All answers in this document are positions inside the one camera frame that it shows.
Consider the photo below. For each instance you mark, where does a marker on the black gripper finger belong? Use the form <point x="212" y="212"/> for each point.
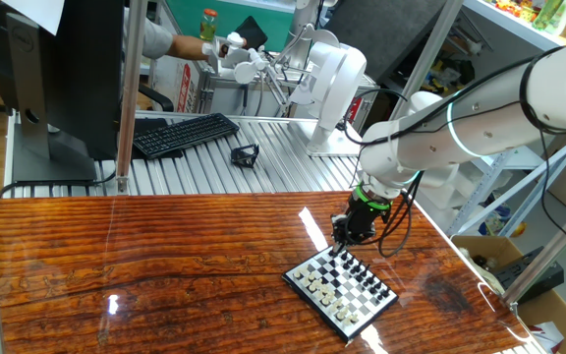
<point x="339" y="231"/>
<point x="354" y="242"/>

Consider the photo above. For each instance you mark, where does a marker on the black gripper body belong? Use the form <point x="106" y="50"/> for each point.
<point x="365" y="218"/>

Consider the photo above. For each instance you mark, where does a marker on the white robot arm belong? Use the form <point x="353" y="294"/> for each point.
<point x="332" y="74"/>

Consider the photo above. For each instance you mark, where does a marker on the person forearm grey sleeve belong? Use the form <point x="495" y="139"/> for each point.
<point x="165" y="43"/>

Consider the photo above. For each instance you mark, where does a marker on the magnetic chessboard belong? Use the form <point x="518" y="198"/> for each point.
<point x="342" y="290"/>

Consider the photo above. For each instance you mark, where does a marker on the white slotted shelf upright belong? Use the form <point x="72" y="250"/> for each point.
<point x="479" y="196"/>

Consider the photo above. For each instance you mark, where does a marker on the black phone stand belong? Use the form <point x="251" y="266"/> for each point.
<point x="243" y="156"/>

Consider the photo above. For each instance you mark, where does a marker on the black case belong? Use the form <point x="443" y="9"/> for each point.
<point x="533" y="275"/>

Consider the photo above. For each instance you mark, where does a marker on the wood grain table mat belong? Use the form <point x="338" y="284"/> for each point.
<point x="165" y="270"/>

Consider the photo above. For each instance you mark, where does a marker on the black keyboard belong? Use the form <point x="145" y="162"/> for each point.
<point x="185" y="135"/>

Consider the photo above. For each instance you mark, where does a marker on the dark grey panel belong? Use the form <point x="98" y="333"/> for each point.
<point x="386" y="29"/>

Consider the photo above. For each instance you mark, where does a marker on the white handheld control device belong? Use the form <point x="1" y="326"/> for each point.
<point x="239" y="56"/>

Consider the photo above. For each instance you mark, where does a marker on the white box red label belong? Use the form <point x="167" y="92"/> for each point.
<point x="185" y="88"/>

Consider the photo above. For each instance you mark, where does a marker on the cardboard box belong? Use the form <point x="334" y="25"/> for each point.
<point x="558" y="314"/>

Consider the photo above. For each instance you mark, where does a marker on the black tablet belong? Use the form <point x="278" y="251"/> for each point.
<point x="253" y="30"/>

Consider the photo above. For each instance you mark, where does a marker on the black chair armrest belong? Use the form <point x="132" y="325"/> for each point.
<point x="162" y="100"/>

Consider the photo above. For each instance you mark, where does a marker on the white shelf board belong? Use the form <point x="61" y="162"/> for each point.
<point x="509" y="24"/>

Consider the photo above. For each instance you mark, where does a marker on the bottle with orange cap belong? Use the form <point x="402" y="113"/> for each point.
<point x="208" y="27"/>

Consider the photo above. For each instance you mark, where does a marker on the green bottle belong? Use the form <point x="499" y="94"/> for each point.
<point x="548" y="12"/>

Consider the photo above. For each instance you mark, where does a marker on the black computer monitor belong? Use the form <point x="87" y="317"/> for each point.
<point x="81" y="74"/>

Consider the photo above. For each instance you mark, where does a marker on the white paper sheet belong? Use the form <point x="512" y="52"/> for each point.
<point x="35" y="10"/>

